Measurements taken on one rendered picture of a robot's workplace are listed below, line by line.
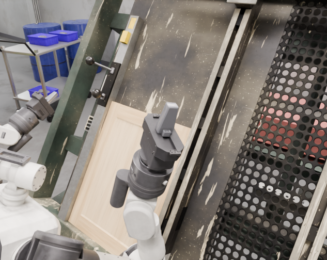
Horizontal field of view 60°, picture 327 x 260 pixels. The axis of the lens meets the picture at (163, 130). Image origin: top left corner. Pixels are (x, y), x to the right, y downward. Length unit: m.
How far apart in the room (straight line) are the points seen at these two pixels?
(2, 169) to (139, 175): 0.36
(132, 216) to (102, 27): 1.06
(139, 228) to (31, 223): 0.25
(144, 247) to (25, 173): 0.34
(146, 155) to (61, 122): 0.93
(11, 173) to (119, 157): 0.53
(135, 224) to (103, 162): 0.63
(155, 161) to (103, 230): 0.75
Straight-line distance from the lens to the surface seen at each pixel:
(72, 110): 1.46
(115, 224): 1.20
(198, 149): 0.95
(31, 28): 5.74
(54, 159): 1.50
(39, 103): 1.24
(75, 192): 1.33
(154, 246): 0.77
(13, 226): 0.74
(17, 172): 0.77
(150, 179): 0.57
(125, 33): 1.30
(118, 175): 0.63
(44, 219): 0.77
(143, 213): 0.63
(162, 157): 0.51
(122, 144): 1.20
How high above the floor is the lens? 1.85
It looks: 29 degrees down
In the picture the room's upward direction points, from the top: straight up
